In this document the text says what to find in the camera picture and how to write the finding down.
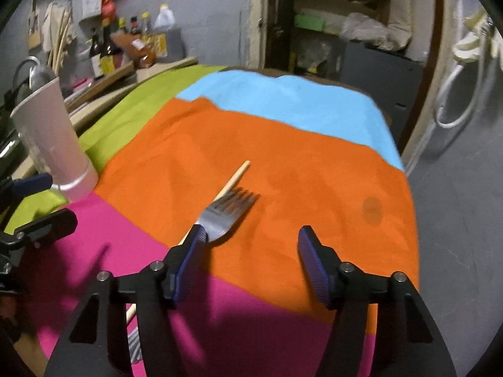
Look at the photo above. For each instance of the wooden knife holder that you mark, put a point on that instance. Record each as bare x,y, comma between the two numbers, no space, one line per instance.
34,23

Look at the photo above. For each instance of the cream rubber glove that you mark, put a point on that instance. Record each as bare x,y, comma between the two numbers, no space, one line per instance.
469,50
480,20

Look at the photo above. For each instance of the crumpled clear plastic bag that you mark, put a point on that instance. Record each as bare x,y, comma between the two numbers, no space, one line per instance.
365,29

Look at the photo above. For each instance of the white pillow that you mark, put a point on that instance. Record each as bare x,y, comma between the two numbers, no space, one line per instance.
401,15

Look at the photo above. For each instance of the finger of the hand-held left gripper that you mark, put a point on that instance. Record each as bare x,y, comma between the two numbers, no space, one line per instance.
33,183
49,226

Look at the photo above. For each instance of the white hanging towel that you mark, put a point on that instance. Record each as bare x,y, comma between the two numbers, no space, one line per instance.
51,19

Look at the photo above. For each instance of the dark bottle white label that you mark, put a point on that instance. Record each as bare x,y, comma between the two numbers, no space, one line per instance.
95,55

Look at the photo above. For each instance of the worn door frame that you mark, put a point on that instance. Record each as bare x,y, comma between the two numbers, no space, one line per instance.
257,19

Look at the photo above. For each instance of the metal fork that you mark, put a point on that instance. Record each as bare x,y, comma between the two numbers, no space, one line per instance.
134,346
228,214

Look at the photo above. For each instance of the small yellow-label bottle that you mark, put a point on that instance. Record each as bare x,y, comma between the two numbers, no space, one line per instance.
122,25

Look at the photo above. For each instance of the white wall box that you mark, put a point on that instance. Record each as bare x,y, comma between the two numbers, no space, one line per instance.
89,4

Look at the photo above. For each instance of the green box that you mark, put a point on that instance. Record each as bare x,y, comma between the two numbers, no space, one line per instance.
310,22

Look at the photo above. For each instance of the white cup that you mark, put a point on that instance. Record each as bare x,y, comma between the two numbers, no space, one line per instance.
55,145

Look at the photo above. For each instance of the tall dark sauce bottle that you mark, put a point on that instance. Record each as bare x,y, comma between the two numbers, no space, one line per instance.
109,53

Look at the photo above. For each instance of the metal faucet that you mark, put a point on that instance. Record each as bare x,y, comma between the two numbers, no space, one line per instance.
19,67

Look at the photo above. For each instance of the grey cabinet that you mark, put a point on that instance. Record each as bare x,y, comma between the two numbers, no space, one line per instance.
377,82

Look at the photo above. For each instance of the clear oil jug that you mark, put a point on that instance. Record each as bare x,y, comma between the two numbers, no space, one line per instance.
169,33

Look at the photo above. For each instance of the orange-brown sauce pouch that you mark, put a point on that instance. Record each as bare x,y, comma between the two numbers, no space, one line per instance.
138,50

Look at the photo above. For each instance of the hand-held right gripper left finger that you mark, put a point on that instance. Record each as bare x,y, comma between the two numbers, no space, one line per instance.
188,259

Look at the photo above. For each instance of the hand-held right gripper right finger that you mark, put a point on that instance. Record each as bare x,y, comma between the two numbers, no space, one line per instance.
314,267

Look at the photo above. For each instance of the wooden cutting board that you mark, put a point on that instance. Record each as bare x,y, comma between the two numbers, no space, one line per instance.
106,82

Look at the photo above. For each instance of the yellow-capped bottle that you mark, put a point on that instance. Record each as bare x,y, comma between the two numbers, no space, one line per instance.
146,27

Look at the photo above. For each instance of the multicoloured table cloth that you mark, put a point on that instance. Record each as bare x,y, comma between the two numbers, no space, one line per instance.
294,145

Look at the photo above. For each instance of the red-capped dark bottle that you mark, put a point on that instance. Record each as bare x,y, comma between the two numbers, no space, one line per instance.
134,27

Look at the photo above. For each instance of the red plastic bag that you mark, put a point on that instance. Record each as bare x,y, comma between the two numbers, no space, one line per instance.
109,7

